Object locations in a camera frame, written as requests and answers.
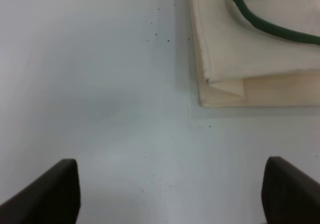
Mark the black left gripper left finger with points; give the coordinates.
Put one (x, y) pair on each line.
(53, 198)

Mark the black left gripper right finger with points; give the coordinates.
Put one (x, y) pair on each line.
(288, 195)

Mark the white linen bag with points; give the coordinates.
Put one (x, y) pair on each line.
(241, 66)

